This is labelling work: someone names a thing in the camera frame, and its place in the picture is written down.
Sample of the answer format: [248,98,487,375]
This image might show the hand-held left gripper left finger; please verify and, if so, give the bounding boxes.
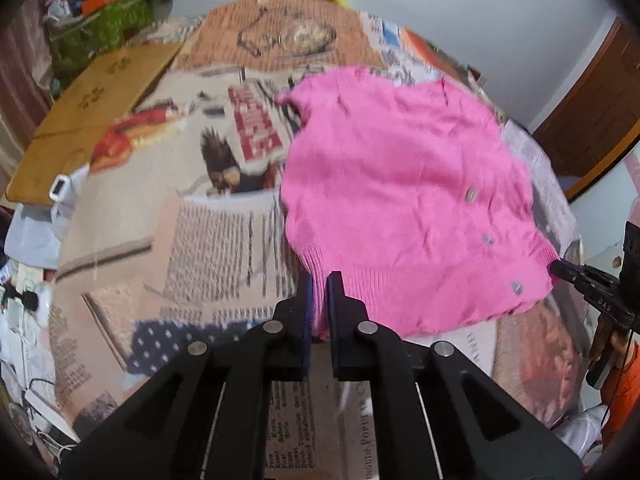
[59,272,315,480]

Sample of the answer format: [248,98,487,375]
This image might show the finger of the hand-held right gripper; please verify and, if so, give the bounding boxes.
[549,257,625,287]
[551,267,601,302]

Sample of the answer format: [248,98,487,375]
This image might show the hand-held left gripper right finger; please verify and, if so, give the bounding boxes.
[325,270,583,480]

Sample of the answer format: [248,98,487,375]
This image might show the pink button cardigan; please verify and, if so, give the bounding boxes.
[275,66,561,342]

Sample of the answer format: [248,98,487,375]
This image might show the person's right forearm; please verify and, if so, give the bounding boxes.
[601,357,640,435]

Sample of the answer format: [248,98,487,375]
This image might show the person's right hand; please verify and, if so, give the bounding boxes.
[597,315,635,363]

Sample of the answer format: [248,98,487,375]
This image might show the white sliding wardrobe door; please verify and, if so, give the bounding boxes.
[567,152,640,267]

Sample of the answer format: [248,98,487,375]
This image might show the printed bed sheet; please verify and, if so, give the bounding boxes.
[50,0,587,480]

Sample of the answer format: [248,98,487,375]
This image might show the wooden door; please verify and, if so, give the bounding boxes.
[532,17,640,202]

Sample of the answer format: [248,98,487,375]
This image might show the small white device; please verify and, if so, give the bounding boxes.
[48,173,71,202]

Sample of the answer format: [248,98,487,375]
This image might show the pile of white packets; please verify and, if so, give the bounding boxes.
[0,165,92,461]

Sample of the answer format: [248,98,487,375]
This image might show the bamboo lap desk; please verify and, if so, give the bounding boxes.
[5,42,184,207]

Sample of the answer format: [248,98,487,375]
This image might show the green storage box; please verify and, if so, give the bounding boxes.
[47,0,156,79]

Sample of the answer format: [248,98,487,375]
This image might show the striped red curtain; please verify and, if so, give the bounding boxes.
[0,0,56,152]

